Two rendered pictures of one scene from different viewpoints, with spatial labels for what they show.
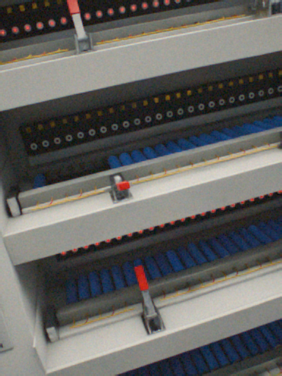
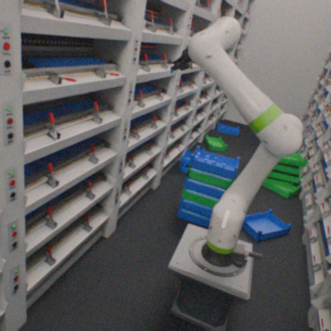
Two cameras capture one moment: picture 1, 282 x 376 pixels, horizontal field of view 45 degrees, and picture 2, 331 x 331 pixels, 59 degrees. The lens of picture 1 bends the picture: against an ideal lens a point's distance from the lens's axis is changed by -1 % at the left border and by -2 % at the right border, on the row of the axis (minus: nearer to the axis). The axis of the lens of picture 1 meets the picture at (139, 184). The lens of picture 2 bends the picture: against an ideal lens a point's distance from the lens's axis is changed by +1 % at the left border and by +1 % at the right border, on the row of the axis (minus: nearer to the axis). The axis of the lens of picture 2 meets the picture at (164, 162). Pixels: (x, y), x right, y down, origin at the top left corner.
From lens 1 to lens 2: 0.79 m
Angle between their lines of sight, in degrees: 64
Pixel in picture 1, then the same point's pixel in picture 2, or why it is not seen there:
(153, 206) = (67, 88)
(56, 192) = (28, 74)
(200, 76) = not seen: hidden behind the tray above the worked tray
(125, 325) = (42, 138)
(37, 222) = (30, 87)
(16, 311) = (20, 125)
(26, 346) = (20, 142)
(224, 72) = not seen: hidden behind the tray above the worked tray
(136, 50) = (75, 24)
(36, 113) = not seen: outside the picture
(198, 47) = (90, 30)
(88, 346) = (33, 145)
